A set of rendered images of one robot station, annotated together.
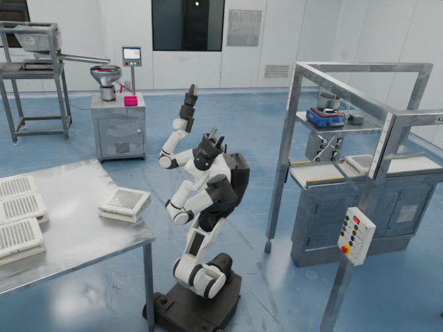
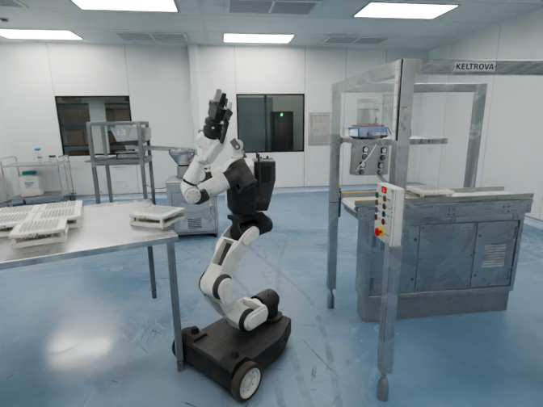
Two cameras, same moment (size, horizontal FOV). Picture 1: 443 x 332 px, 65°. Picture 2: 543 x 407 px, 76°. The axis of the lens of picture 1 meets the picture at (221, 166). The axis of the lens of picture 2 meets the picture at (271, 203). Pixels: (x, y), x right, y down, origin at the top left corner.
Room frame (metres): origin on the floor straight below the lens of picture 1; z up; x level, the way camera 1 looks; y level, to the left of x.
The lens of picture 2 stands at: (-0.17, -0.49, 1.47)
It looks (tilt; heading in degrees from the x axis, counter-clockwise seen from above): 13 degrees down; 11
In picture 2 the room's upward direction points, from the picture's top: 1 degrees counter-clockwise
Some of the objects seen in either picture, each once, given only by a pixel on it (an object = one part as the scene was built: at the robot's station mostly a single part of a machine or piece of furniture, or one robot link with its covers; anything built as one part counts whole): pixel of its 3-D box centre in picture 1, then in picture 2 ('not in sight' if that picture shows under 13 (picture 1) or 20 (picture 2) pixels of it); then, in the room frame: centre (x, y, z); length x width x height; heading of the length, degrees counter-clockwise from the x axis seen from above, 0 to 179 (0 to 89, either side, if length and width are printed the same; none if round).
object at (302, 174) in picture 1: (370, 171); (435, 201); (2.50, -1.22, 0.89); 1.35 x 0.25 x 0.05; 108
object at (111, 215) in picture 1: (126, 206); (158, 219); (1.79, 0.59, 0.88); 0.24 x 0.24 x 0.02; 80
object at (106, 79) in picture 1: (112, 83); (188, 163); (4.19, 1.42, 0.95); 0.49 x 0.36 x 0.37; 108
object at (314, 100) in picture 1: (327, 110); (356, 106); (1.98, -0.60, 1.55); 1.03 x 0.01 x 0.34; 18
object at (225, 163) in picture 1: (219, 180); (249, 182); (1.80, 0.00, 1.13); 0.34 x 0.30 x 0.36; 15
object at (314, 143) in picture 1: (324, 145); (369, 158); (2.21, -0.71, 1.22); 0.22 x 0.11 x 0.20; 108
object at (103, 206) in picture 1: (125, 200); (158, 211); (1.79, 0.59, 0.93); 0.25 x 0.24 x 0.02; 170
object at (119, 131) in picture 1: (120, 127); (194, 205); (4.16, 1.36, 0.38); 0.63 x 0.57 x 0.76; 108
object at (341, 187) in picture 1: (369, 175); (435, 205); (2.50, -1.22, 0.86); 1.30 x 0.29 x 0.10; 108
